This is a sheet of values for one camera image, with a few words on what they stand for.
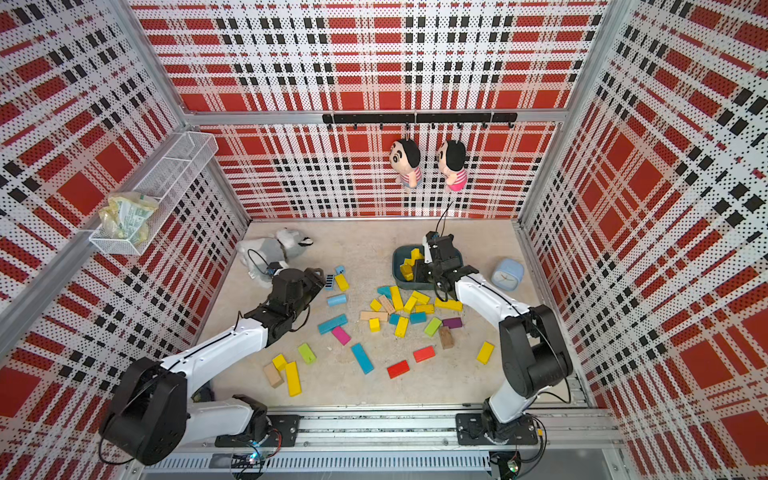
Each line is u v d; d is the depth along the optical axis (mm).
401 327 911
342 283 1014
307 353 864
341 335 908
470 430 724
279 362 835
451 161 932
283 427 736
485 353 865
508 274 956
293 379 821
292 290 652
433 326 911
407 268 1024
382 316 932
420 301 961
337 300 960
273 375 814
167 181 804
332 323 929
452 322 935
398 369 840
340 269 1043
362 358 865
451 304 960
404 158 908
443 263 702
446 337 883
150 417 406
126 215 627
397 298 982
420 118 884
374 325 909
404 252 1051
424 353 866
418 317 931
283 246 1033
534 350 454
